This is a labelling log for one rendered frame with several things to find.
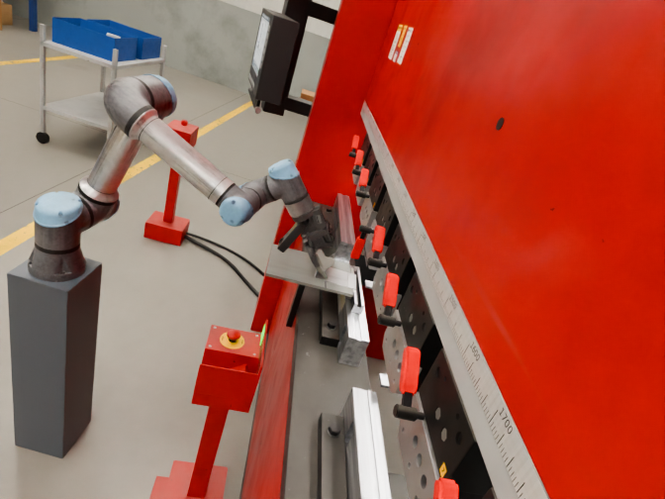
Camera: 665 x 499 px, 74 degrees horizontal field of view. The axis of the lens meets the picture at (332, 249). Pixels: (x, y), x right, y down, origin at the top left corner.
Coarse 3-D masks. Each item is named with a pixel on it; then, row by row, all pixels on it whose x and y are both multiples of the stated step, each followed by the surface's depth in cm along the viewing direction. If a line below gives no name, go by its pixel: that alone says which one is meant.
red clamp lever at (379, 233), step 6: (378, 228) 97; (384, 228) 97; (378, 234) 96; (384, 234) 97; (378, 240) 96; (372, 246) 96; (378, 246) 95; (378, 252) 95; (372, 258) 94; (378, 258) 94; (372, 264) 94; (378, 264) 94; (384, 264) 94
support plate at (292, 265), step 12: (276, 252) 137; (288, 252) 139; (300, 252) 141; (276, 264) 131; (288, 264) 133; (300, 264) 135; (312, 264) 137; (336, 264) 142; (348, 264) 144; (276, 276) 126; (288, 276) 127; (300, 276) 129; (312, 276) 131; (324, 288) 128; (336, 288) 130; (348, 288) 132
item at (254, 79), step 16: (272, 16) 188; (272, 32) 190; (288, 32) 191; (272, 48) 193; (288, 48) 194; (272, 64) 196; (288, 64) 198; (256, 80) 206; (272, 80) 200; (256, 96) 202; (272, 96) 204
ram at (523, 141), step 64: (448, 0) 102; (512, 0) 68; (576, 0) 50; (640, 0) 40; (384, 64) 166; (448, 64) 90; (512, 64) 62; (576, 64) 47; (640, 64) 38; (384, 128) 136; (448, 128) 80; (512, 128) 57; (576, 128) 44; (640, 128) 36; (448, 192) 72; (512, 192) 53; (576, 192) 42; (640, 192) 34; (448, 256) 66; (512, 256) 49; (576, 256) 39; (640, 256) 33; (512, 320) 46; (576, 320) 38; (640, 320) 31; (512, 384) 44; (576, 384) 36; (640, 384) 30; (576, 448) 34; (640, 448) 29
